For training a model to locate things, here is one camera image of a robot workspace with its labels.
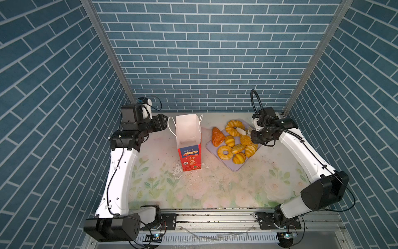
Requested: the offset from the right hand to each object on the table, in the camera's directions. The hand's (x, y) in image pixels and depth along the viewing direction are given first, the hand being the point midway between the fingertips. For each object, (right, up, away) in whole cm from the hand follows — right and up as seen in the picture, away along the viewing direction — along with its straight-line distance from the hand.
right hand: (254, 136), depth 82 cm
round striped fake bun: (-6, -14, +10) cm, 19 cm away
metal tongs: (-4, +2, +5) cm, 7 cm away
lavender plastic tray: (-11, -17, +12) cm, 24 cm away
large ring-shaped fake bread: (-8, +5, +27) cm, 28 cm away
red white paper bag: (-37, +2, +12) cm, 39 cm away
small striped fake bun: (-10, -5, +20) cm, 22 cm away
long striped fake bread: (+2, -9, +14) cm, 17 cm away
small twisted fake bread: (-6, -9, +14) cm, 17 cm away
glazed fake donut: (-14, -14, +12) cm, 23 cm away
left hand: (-46, +9, -11) cm, 48 cm away
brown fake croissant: (-18, -2, +20) cm, 27 cm away
